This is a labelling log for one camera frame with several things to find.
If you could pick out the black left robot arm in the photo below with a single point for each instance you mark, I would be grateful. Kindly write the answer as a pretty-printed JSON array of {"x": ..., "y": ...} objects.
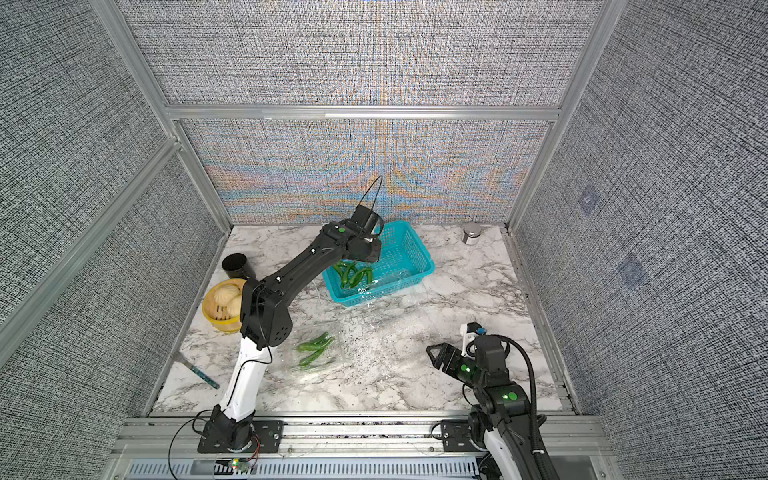
[{"x": 266, "y": 323}]

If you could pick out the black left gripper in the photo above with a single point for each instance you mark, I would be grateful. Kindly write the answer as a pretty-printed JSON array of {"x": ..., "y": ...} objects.
[{"x": 376, "y": 252}]

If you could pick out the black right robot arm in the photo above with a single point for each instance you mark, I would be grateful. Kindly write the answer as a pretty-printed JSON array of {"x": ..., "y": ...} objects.
[{"x": 504, "y": 421}]

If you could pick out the teal handled utensil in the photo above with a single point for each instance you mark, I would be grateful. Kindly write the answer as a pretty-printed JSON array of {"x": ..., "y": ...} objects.
[{"x": 180, "y": 358}]

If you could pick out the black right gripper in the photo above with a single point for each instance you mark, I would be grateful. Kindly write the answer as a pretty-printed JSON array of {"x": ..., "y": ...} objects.
[{"x": 444, "y": 357}]

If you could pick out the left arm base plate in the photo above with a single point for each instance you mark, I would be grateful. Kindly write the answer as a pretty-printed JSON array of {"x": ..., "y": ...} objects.
[{"x": 262, "y": 435}]

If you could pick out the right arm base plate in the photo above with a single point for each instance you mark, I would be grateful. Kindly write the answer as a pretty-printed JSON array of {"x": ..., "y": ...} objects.
[{"x": 456, "y": 436}]

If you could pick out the black mug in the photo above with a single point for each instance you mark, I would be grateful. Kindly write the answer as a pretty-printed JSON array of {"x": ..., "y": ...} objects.
[{"x": 237, "y": 266}]

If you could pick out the small metal tin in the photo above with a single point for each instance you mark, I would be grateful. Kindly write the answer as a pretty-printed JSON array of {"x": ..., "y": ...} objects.
[{"x": 471, "y": 233}]

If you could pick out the yellow bamboo steamer basket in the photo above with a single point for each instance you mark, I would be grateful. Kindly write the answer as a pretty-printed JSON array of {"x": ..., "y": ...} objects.
[{"x": 218, "y": 316}]

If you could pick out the pale steamed bun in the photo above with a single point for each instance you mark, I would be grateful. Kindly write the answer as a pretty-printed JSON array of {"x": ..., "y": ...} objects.
[{"x": 224, "y": 293}]

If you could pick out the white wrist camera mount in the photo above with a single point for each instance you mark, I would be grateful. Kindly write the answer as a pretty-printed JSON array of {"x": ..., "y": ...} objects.
[{"x": 469, "y": 332}]

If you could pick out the teal plastic basket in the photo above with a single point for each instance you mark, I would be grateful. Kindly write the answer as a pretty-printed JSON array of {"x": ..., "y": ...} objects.
[{"x": 404, "y": 262}]

